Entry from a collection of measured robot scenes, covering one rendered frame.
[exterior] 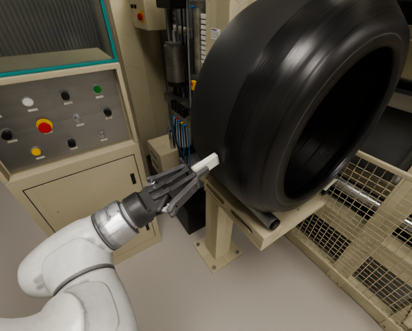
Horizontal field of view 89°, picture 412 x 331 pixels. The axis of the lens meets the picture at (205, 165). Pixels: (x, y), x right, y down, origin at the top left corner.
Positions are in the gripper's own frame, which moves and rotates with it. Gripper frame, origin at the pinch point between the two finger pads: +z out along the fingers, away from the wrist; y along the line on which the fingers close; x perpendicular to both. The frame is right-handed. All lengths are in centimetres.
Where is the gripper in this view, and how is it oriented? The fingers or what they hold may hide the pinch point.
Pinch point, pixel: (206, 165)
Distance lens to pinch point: 50.7
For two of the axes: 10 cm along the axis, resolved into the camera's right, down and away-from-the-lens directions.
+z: 8.1, -5.3, 2.6
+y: -5.5, -5.2, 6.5
